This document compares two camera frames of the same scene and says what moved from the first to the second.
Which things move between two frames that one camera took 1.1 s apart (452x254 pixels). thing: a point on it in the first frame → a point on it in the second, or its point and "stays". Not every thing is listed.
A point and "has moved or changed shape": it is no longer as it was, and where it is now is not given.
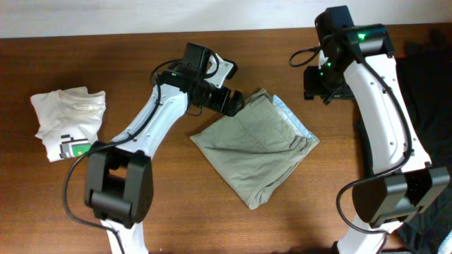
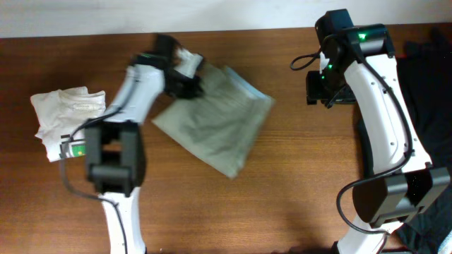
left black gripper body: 228,101 → 184,86
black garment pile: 424,69 stays
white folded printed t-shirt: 69,121 stays
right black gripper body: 318,90 stays
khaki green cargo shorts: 256,149 has moved or changed shape
